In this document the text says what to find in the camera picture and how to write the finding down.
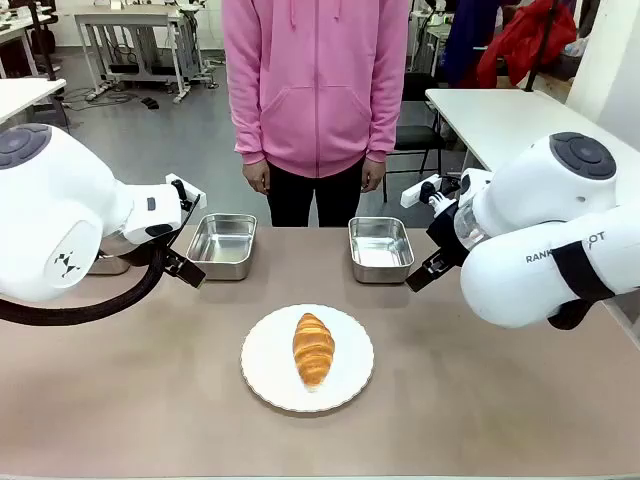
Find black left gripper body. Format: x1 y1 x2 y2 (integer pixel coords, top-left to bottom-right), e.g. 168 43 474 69
160 193 203 262

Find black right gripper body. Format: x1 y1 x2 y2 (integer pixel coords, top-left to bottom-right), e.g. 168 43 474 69
424 198 472 268

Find golden brown croissant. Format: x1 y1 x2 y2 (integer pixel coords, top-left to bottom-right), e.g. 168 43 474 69
292 312 336 393

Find rectangular steel container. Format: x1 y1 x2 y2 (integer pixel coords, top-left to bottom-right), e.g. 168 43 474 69
185 213 259 282
85 251 132 277
347 216 416 285

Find person's right hand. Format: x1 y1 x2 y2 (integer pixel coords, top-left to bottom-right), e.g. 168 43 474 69
242 162 272 197

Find person's left hand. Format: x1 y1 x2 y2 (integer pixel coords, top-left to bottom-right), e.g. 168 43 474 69
360 156 387 194

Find black office chair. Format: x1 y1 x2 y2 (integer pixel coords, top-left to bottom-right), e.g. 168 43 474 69
383 73 448 203

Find white scalloped plate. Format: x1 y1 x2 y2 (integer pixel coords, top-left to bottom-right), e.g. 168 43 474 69
240 303 376 414

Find black trousers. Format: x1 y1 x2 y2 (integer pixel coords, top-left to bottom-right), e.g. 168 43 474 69
265 159 368 229

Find pink zip hoodie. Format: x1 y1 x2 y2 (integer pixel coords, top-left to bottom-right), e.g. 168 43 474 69
221 0 411 180

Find dark blue garment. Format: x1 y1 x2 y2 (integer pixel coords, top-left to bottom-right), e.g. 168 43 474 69
442 0 504 89

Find grey metal workbench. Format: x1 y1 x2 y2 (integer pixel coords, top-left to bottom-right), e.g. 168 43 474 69
73 3 206 105

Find red jacket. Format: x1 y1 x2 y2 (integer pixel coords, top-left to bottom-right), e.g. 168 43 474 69
476 0 579 90

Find black vertical pole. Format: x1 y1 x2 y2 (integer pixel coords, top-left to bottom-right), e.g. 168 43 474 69
523 0 560 94

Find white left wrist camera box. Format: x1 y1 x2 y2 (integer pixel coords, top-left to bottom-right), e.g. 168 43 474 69
164 172 208 212

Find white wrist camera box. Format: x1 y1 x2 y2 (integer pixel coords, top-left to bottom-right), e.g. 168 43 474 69
164 172 208 212
400 174 445 209

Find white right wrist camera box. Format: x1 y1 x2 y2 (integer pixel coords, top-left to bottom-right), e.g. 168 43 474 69
400 174 445 209

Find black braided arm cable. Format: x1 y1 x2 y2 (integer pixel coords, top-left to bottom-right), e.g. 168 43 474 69
0 245 174 328

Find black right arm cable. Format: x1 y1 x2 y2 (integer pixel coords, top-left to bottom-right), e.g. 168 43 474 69
546 296 609 331

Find black cable on floor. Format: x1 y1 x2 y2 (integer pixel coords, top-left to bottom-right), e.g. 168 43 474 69
62 79 151 112

